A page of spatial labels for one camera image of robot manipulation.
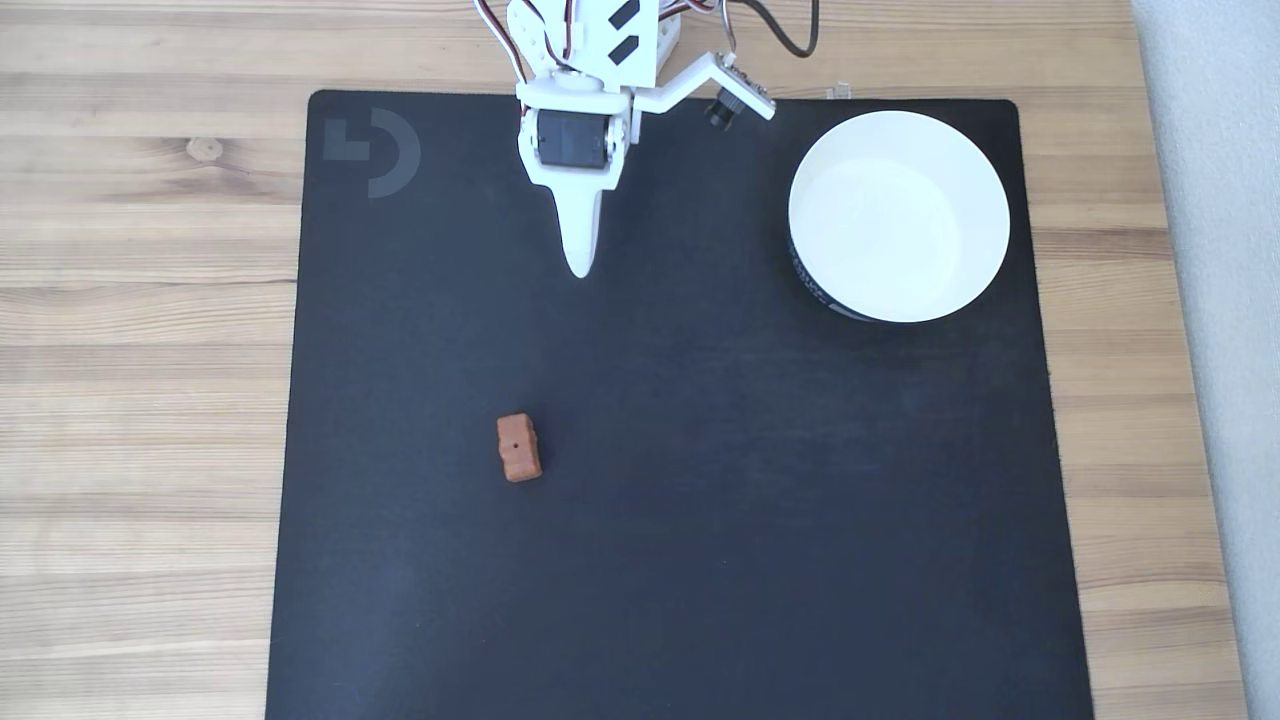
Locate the brown toy block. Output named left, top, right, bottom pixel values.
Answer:
left=496, top=412, right=544, bottom=484

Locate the black desk mat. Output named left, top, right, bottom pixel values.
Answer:
left=265, top=90, right=1096, bottom=720

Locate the white bowl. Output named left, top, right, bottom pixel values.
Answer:
left=788, top=110, right=1011, bottom=324

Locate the red white black servo wire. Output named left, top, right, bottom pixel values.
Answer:
left=680, top=0, right=738, bottom=53
left=474, top=0, right=532, bottom=87

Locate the gripper camera on white bracket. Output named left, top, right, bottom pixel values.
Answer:
left=632, top=50, right=777, bottom=132

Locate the black camera cable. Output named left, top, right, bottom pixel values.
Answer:
left=740, top=0, right=822, bottom=60

